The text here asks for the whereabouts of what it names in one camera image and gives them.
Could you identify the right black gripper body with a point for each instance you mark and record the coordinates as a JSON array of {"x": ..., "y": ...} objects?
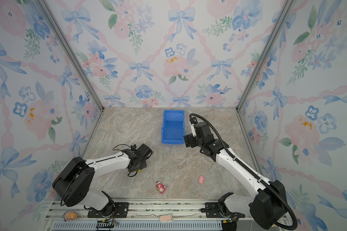
[{"x": 193, "y": 142}]

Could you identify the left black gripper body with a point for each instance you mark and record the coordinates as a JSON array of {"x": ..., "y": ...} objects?
[{"x": 143, "y": 165}]

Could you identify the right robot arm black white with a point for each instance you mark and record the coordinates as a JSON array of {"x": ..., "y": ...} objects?
[{"x": 267, "y": 202}]

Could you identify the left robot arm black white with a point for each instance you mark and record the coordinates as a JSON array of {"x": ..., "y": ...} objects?
[{"x": 73, "y": 184}]

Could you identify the blue plastic bin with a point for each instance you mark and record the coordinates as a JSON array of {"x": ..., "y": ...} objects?
[{"x": 173, "y": 128}]

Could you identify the small pink eraser block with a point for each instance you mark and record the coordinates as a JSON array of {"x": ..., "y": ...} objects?
[{"x": 201, "y": 180}]

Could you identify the small red pink toy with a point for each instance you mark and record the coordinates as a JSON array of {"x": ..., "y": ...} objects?
[{"x": 160, "y": 187}]

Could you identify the small orange toy figure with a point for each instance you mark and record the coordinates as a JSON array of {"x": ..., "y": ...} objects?
[{"x": 69, "y": 215}]

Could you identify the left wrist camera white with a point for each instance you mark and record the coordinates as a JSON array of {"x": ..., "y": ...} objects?
[{"x": 193, "y": 130}]

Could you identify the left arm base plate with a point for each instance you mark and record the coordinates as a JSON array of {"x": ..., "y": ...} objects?
[{"x": 117, "y": 210}]

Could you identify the aluminium rail frame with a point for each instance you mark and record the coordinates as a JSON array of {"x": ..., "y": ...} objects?
[{"x": 143, "y": 215}]

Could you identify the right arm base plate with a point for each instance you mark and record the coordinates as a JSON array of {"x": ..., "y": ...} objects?
[{"x": 219, "y": 210}]

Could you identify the pink oblong object on rail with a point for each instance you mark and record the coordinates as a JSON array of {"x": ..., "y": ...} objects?
[{"x": 166, "y": 218}]

